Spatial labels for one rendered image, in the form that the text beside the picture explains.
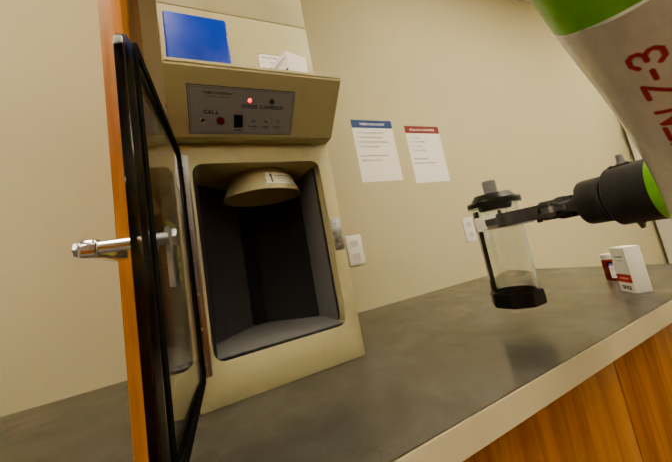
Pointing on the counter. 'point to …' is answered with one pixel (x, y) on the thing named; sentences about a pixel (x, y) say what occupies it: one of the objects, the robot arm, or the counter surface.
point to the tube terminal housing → (228, 160)
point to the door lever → (103, 249)
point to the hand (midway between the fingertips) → (499, 221)
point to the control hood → (326, 97)
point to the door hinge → (197, 268)
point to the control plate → (282, 109)
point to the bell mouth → (260, 187)
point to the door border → (150, 260)
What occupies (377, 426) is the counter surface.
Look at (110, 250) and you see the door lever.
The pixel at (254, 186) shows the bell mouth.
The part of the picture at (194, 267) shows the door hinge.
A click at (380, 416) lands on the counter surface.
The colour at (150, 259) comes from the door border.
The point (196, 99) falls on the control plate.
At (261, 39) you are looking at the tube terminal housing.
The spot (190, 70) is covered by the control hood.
